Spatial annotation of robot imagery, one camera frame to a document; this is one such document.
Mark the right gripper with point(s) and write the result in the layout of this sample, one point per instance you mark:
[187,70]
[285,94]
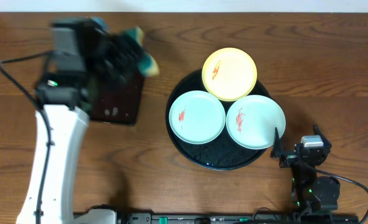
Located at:
[289,158]

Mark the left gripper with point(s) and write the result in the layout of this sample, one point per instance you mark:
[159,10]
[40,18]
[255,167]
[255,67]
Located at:
[114,54]

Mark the green yellow sponge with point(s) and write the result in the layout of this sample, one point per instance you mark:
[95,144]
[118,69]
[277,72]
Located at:
[147,65]

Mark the light blue plate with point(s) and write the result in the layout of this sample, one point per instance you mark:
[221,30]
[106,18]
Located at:
[253,121]
[196,117]

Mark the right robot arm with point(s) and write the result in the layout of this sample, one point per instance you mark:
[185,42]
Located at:
[315,196]

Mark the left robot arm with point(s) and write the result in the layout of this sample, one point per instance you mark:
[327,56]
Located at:
[60,132]

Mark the black rectangular tray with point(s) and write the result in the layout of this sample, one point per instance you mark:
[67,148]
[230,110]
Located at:
[119,103]

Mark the round black tray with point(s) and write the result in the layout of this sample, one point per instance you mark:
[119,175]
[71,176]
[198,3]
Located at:
[222,153]

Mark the yellow plate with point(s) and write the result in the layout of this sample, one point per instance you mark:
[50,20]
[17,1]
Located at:
[229,74]

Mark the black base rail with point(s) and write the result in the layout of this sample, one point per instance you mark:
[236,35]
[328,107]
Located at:
[233,218]

